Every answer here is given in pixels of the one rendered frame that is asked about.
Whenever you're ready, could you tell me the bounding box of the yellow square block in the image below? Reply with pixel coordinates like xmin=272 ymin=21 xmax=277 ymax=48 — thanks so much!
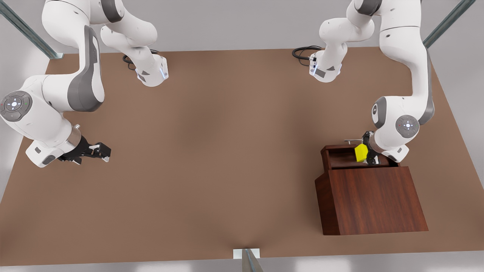
xmin=354 ymin=143 xmax=369 ymax=163

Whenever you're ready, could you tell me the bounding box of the dark wooden drawer with handle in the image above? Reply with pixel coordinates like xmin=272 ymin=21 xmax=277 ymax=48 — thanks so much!
xmin=320 ymin=139 xmax=400 ymax=171

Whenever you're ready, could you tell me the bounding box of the dark wooden cabinet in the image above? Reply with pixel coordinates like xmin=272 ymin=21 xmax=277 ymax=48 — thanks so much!
xmin=315 ymin=165 xmax=429 ymax=236

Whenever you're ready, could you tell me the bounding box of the black cable loop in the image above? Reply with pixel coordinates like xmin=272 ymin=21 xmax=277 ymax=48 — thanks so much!
xmin=292 ymin=46 xmax=323 ymax=67
xmin=123 ymin=49 xmax=160 ymax=71

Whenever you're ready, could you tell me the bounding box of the silver frame post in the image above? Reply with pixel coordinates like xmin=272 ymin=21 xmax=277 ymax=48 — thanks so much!
xmin=0 ymin=0 xmax=64 ymax=60
xmin=233 ymin=248 xmax=264 ymax=272
xmin=422 ymin=0 xmax=477 ymax=49

